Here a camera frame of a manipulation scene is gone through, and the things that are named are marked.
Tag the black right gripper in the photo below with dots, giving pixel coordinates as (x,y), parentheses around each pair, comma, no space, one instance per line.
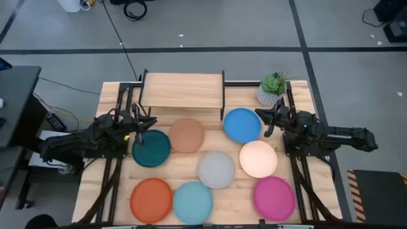
(286,119)

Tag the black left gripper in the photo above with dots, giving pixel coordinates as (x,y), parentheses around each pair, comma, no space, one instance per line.
(128,122)

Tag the dark teal plate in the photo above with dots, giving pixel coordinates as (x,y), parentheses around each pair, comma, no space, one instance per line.
(155,152)

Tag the terracotta brown plate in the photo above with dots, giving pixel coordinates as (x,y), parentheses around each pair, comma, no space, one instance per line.
(186,136)

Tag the cream plate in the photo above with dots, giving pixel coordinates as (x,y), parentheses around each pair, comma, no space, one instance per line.
(258,159)

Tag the grey plate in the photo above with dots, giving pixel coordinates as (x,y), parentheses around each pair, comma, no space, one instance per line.
(216,170)

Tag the orange plate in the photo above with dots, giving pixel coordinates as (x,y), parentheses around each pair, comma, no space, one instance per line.
(151,200)

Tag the light blue plate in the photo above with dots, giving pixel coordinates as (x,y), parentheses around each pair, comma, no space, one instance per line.
(193,203)

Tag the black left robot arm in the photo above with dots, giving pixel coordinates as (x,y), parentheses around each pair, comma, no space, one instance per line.
(73,143)

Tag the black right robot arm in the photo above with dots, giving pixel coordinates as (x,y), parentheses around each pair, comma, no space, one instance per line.
(343,136)

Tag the wooden shelf with black legs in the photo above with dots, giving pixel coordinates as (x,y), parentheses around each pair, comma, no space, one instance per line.
(181,90)

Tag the white patterned plant pot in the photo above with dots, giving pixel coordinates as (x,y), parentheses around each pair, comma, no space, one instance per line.
(267,98)

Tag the green succulent plant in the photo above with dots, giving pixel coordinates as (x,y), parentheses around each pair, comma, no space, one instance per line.
(273,83)

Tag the pink plate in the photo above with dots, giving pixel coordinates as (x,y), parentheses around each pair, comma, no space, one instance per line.
(274,198)

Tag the black power adapter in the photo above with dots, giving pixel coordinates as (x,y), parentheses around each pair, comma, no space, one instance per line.
(56,122)

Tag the dark grey desk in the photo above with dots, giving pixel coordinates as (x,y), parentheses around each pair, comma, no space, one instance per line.
(17,101)

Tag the black mat with hazard stripes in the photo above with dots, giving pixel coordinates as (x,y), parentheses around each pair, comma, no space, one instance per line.
(381,194)

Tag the white container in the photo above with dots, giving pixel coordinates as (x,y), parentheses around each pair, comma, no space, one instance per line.
(69,4)

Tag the black equipment box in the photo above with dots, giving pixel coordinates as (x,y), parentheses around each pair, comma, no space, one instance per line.
(397,31)

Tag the black equipment case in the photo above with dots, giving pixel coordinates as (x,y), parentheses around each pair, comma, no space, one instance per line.
(391,9)

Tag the black aluminium table frame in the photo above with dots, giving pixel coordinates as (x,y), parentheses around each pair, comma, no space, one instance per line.
(241,83)

